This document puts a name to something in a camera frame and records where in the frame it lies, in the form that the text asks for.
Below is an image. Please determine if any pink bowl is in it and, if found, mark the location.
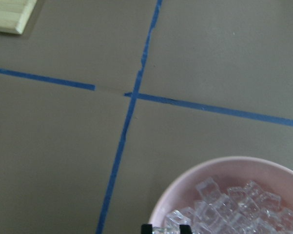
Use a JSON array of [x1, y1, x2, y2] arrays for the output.
[[149, 156, 293, 227]]

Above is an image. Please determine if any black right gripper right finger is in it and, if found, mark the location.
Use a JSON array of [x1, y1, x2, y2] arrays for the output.
[[179, 224, 192, 234]]

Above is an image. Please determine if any bamboo cutting board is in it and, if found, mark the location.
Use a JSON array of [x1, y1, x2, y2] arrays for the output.
[[0, 0, 37, 35]]

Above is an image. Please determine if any pile of clear ice cubes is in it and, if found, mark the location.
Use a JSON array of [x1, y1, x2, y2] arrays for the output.
[[164, 177, 293, 234]]

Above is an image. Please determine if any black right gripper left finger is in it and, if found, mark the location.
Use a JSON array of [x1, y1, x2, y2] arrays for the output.
[[140, 224, 153, 234]]

